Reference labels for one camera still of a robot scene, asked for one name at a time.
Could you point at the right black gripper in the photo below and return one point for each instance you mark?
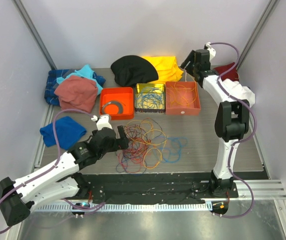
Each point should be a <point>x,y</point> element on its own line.
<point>190,58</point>

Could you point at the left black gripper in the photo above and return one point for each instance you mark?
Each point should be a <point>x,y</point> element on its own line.
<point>119,143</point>

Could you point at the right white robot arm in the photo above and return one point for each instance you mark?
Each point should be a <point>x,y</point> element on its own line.
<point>232,118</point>

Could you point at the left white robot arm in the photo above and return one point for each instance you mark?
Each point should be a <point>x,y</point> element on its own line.
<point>59,179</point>

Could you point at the yellow cloth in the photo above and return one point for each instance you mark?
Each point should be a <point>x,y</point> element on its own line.
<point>166,67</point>

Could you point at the salmon pink drawer box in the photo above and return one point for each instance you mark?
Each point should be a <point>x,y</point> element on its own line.
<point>182,98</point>

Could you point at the orange plastic box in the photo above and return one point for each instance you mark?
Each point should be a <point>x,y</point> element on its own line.
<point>117,102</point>

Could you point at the dark red cloth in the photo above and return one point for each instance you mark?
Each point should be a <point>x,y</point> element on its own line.
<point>231,74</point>

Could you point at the gold metal tin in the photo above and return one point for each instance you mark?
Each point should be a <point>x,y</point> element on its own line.
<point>150,98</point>

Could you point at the white cloth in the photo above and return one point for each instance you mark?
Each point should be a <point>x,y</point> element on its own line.
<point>239,91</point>

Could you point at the royal blue cloth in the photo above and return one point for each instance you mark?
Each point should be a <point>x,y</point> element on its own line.
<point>68,132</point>

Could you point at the black cloth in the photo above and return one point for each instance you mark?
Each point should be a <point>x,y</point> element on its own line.
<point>130,70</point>

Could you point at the salmon red cloth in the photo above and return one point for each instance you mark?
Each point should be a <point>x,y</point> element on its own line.
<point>77,93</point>

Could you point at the light blue cloth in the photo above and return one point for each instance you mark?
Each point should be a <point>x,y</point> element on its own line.
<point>85,72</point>

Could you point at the blue plaid cloth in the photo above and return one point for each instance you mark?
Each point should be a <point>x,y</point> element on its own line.
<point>52,84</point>

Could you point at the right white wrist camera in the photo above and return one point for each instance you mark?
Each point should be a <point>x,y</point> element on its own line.
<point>211,50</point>

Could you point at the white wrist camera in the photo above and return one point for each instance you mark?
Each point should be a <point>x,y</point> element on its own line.
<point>102,121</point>
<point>211,50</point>

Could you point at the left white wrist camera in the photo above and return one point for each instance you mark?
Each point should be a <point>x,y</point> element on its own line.
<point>102,121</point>

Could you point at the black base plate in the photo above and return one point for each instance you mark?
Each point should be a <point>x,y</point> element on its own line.
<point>154,188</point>

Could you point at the white slotted cable duct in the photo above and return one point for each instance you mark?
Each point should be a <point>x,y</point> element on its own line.
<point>62,206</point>

